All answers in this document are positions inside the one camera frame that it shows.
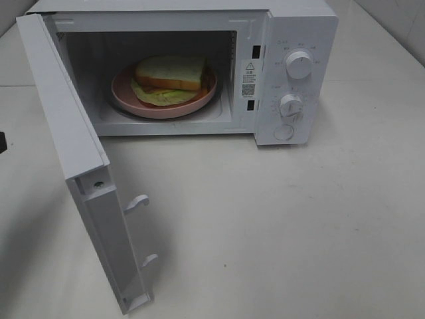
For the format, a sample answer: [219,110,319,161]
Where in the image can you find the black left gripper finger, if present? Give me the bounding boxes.
[0,132,7,154]

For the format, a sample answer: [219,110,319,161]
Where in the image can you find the white microwave door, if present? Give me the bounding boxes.
[17,14,157,314]

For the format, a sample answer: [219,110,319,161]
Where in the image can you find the pink round plate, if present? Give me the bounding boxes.
[112,65,218,120]

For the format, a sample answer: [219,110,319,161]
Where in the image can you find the sandwich with white bread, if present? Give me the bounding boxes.
[131,56,214,107]

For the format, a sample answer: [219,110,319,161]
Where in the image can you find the white round door button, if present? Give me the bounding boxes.
[274,124,295,141]

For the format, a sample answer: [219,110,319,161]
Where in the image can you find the white warning label sticker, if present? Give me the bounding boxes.
[239,59,260,99]

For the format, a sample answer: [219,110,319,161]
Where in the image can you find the white microwave oven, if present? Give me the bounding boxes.
[24,1,338,145]

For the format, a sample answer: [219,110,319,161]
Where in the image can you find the white lower microwave knob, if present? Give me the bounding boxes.
[280,94,303,117]

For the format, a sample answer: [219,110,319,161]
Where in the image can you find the white microwave knob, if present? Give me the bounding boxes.
[285,49,313,80]
[280,94,303,117]

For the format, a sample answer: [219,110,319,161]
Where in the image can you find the white upper microwave knob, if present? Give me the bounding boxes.
[285,49,313,80]

